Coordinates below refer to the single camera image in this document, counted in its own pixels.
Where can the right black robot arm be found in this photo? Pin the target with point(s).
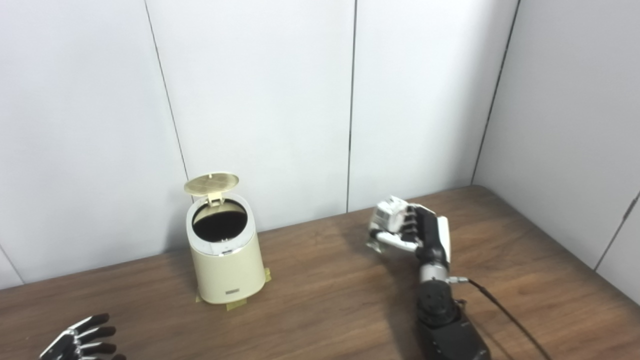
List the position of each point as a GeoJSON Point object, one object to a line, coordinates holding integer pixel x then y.
{"type": "Point", "coordinates": [442, 320]}

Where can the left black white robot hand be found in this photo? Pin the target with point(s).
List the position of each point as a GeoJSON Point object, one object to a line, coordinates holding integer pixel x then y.
{"type": "Point", "coordinates": [82, 342]}

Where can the cream-colored cylindrical bin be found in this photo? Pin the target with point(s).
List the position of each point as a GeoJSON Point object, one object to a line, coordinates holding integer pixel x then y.
{"type": "Point", "coordinates": [227, 270]}

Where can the green white milk carton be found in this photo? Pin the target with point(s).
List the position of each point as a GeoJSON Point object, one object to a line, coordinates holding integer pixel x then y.
{"type": "Point", "coordinates": [387, 215]}

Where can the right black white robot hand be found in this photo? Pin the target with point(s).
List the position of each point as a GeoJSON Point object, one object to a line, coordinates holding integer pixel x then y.
{"type": "Point", "coordinates": [430, 235]}

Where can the round cream bin lid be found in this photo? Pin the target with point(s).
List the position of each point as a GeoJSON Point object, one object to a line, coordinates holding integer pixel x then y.
{"type": "Point", "coordinates": [210, 184]}

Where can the black wall panel hinge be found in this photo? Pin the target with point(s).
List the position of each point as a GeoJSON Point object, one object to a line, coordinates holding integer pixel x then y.
{"type": "Point", "coordinates": [630, 210]}

